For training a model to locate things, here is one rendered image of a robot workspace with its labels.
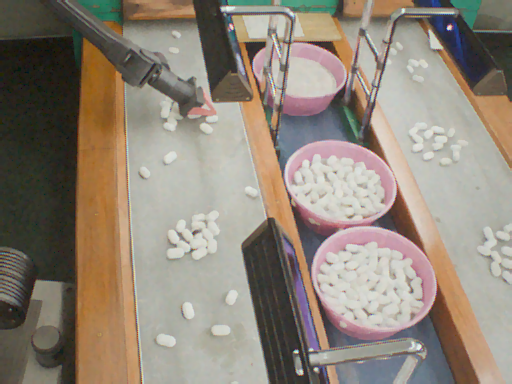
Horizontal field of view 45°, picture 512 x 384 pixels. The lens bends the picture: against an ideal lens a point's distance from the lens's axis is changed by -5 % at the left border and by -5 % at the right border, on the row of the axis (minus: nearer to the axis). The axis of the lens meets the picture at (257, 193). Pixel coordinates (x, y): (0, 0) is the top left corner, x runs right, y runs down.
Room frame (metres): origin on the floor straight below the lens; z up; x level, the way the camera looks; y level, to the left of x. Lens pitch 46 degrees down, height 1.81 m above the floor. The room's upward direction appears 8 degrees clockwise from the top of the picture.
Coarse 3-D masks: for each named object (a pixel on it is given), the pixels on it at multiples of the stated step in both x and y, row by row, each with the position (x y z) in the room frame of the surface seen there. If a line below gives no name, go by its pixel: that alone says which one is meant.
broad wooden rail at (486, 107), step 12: (420, 24) 1.90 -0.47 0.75; (444, 60) 1.70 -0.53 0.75; (456, 72) 1.62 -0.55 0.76; (468, 96) 1.52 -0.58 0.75; (492, 96) 1.52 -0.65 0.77; (504, 96) 1.53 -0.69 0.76; (480, 108) 1.45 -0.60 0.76; (492, 108) 1.46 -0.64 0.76; (504, 108) 1.47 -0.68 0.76; (492, 120) 1.40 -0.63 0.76; (504, 120) 1.41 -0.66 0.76; (492, 132) 1.36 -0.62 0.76; (504, 132) 1.36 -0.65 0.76; (504, 144) 1.30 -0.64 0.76; (504, 156) 1.27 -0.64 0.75
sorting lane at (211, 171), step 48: (144, 48) 1.55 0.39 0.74; (192, 48) 1.58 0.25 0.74; (144, 96) 1.33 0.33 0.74; (144, 144) 1.14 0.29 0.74; (192, 144) 1.16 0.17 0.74; (240, 144) 1.18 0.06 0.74; (144, 192) 0.98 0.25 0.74; (192, 192) 1.00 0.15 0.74; (240, 192) 1.02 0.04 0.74; (144, 240) 0.85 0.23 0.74; (240, 240) 0.88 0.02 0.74; (144, 288) 0.72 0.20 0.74; (192, 288) 0.74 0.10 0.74; (240, 288) 0.76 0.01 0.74; (144, 336) 0.61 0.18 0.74; (192, 336) 0.63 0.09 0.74; (240, 336) 0.64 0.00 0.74
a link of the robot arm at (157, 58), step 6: (144, 54) 1.22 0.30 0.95; (150, 54) 1.24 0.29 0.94; (156, 54) 1.31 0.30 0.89; (162, 54) 1.32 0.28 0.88; (156, 60) 1.22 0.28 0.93; (162, 60) 1.29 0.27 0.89; (156, 66) 1.22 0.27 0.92; (168, 66) 1.28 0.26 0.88; (150, 72) 1.21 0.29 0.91; (144, 78) 1.21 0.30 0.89; (132, 84) 1.19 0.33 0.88; (138, 84) 1.20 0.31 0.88; (144, 84) 1.20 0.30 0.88
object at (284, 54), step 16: (272, 0) 1.37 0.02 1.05; (224, 16) 1.17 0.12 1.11; (272, 16) 1.36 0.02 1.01; (288, 16) 1.21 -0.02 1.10; (272, 32) 1.35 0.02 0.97; (288, 32) 1.22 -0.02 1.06; (272, 48) 1.37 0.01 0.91; (288, 48) 1.21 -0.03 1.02; (288, 64) 1.22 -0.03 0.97; (272, 80) 1.32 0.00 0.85; (272, 128) 1.22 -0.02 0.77
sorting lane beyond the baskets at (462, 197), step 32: (352, 32) 1.79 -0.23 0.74; (416, 32) 1.85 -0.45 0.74; (384, 96) 1.47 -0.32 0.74; (416, 96) 1.49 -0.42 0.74; (448, 96) 1.52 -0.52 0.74; (448, 128) 1.37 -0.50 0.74; (480, 128) 1.39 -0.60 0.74; (416, 160) 1.21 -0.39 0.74; (480, 160) 1.25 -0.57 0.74; (448, 192) 1.11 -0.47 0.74; (480, 192) 1.13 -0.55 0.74; (448, 224) 1.01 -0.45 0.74; (480, 224) 1.02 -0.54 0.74; (480, 256) 0.92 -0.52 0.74; (480, 288) 0.83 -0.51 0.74; (480, 320) 0.74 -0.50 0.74
